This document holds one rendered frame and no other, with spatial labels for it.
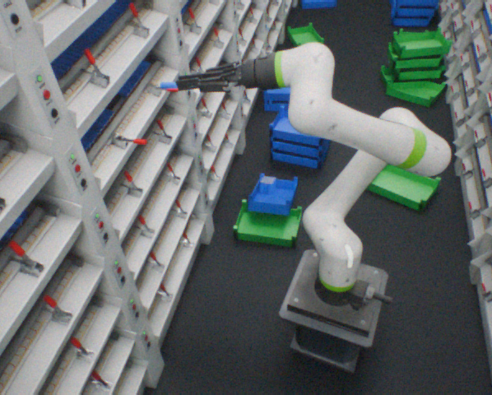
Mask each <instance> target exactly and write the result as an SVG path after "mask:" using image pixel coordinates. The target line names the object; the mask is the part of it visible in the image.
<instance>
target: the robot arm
mask: <svg viewBox="0 0 492 395"><path fill-rule="evenodd" d="M261 51H262V52H261V53H260V54H258V55H257V57H256V58H255V59H249V60H244V61H243V62H242V64H241V65H240V63H239V61H236V62H234V63H229V64H226V65H220V66H217V67H210V68H207V69H206V71H205V72H202V73H196V74H189V75H182V76H179V77H178V80H176V81H175V83H176V86H177V88H178V91H189V90H196V89H199V91H200V92H201V93H207V92H225V93H230V92H231V88H232V87H237V86H244V87H245V88H246V89H255V88H259V89H260V90H261V91H269V90H272V91H274V90H276V89H283V88H290V103H289V108H288V118H289V121H290V124H291V126H292V127H293V128H294V129H295V130H296V131H297V132H300V133H302V134H305V135H309V136H315V137H322V138H326V139H329V140H331V141H334V142H339V143H341V144H345V145H347V146H352V147H354V148H356V149H358V151H357V152H356V154H355V155H354V157H353V158H352V159H351V162H350V163H349V164H348V166H346V167H345V169H344V170H343V171H342V172H341V173H340V174H339V175H338V176H337V178H336V179H335V180H334V181H333V182H332V184H331V185H330V186H329V187H328V188H327V189H326V190H325V191H324V192H323V193H322V194H321V195H320V196H319V197H318V198H317V199H316V200H314V201H313V203H312V204H311V205H310V206H309V207H308V208H307V209H306V210H305V212H304V214H303V219H302V222H303V226H304V229H305V231H306V232H307V234H308V236H309V238H310V239H311V241H313V244H314V246H315V247H316V250H317V251H318V254H319V256H320V263H319V275H318V276H317V278H316V280H315V284H314V289H315V293H316V295H317V296H318V298H319V299H320V300H321V301H323V302H325V303H326V304H330V305H335V306H336V307H341V306H346V305H348V304H349V305H350V306H351V308H352V309H353V310H355V311H359V310H360V308H362V306H364V304H365V303H366V304H369V301H367V300H366V299H365V298H367V299H368V300H372V299H376V300H379V301H382V302H385V303H387V304H391V302H392V298H390V297H387V296H385V295H381V294H380V293H378V292H376V291H374V288H373V287H370V286H369V284H370V282H367V281H363V280H360V279H359V278H357V276H358V271H359V266H360V259H361V254H362V243H361V242H360V238H359V237H358V236H357V235H356V234H355V233H354V232H353V231H352V230H351V229H350V228H349V227H348V226H347V225H346V224H345V223H344V217H345V216H346V214H348V212H349V211H350V209H351V208H352V207H353V206H354V204H355V203H356V200H357V199H358V198H359V196H360V195H361V193H362V192H363V191H364V190H365V189H366V188H367V187H368V185H369V184H370V183H371V182H372V180H373V179H375V178H376V177H377V176H378V174H379V173H380V172H381V171H382V170H383V169H384V168H385V167H386V166H387V165H388V164H390V165H392V166H394V165H395V166H396V167H397V168H399V169H402V170H405V171H407V172H410V173H412V174H417V175H419V176H422V177H432V176H435V175H437V174H440V173H442V172H443V170H444V169H446V168H447V167H448V164H449V162H450V160H451V150H450V147H449V145H448V143H447V142H446V141H445V140H444V139H443V138H441V137H440V136H438V135H437V134H435V133H434V132H432V131H431V130H429V129H428V128H427V127H425V126H424V125H423V124H422V123H421V122H420V121H419V120H418V119H417V118H416V117H415V115H414V114H413V113H412V112H410V110H408V109H404V108H401V107H396V108H395V109H390V110H388V111H385V112H384V113H383V114H382V115H381V116H380V117H379V118H377V117H374V116H372V115H370V114H366V113H363V112H360V111H359V110H356V109H353V108H351V107H349V106H347V105H344V104H341V103H339V102H337V101H335V100H333V99H332V93H331V88H332V82H333V74H334V68H335V61H334V57H333V55H332V52H331V51H330V50H329V49H328V48H327V47H326V46H324V45H323V44H318V43H309V44H305V45H302V46H300V47H298V48H295V49H288V50H283V51H277V52H272V53H270V52H265V49H261Z"/></svg>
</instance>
